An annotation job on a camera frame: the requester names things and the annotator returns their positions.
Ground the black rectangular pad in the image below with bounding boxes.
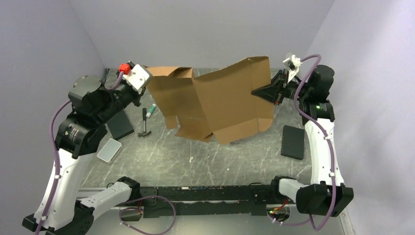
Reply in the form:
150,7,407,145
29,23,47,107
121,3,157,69
107,110,134,141
281,125,305,160

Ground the right black rectangular pad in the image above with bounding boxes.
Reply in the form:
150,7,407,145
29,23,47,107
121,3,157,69
281,125,305,160

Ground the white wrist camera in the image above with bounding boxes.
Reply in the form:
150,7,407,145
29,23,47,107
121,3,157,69
283,52,302,82
123,64,153,94

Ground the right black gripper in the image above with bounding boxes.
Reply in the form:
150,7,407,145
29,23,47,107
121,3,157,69
252,69,312,105

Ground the black handled claw hammer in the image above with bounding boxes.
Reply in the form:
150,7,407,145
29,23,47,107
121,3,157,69
138,108,152,137

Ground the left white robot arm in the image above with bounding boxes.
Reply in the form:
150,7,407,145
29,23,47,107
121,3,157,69
22,72,152,235

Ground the brown cardboard box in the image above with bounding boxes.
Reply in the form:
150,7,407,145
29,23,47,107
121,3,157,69
147,56,274,144

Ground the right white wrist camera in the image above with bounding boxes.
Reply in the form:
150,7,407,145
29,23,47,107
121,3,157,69
283,52,302,82

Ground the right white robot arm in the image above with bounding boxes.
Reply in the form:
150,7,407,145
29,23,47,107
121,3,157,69
251,65,354,217

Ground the green white glue stick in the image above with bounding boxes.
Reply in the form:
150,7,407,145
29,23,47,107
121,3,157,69
145,103,157,118

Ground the left black rectangular pad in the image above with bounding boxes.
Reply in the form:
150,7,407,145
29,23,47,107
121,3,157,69
107,110,134,141

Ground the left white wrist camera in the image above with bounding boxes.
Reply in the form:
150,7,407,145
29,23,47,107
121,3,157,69
123,64,153,94

